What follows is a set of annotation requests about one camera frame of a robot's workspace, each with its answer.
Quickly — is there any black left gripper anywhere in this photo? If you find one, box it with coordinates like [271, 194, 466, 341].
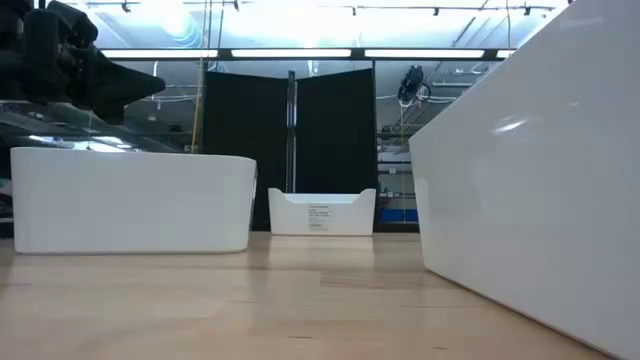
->
[74, 47, 167, 126]

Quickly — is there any long white plastic bin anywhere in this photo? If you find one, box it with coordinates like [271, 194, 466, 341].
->
[9, 146, 258, 255]

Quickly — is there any black curtain panel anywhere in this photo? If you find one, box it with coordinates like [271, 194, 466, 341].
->
[295, 67, 378, 194]
[201, 70, 291, 232]

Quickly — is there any metal curtain stand pole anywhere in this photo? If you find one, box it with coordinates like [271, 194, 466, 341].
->
[285, 70, 299, 194]

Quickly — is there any paper label sticker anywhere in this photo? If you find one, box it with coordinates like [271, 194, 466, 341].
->
[307, 204, 332, 233]

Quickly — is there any small white bin with label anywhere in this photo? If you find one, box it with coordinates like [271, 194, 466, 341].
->
[267, 187, 377, 237]

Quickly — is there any background metal shelf rack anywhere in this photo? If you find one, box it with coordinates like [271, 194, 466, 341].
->
[376, 130, 419, 211]

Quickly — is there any blue storage box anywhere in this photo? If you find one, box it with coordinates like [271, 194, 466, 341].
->
[378, 208, 419, 223]

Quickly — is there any large glossy white bin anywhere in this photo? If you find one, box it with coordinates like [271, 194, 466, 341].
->
[408, 0, 640, 360]

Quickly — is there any yellow hanging cord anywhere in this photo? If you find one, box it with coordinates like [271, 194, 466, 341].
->
[190, 0, 208, 154]

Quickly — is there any hanging black cable reel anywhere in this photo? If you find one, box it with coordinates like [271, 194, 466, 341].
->
[397, 64, 432, 105]

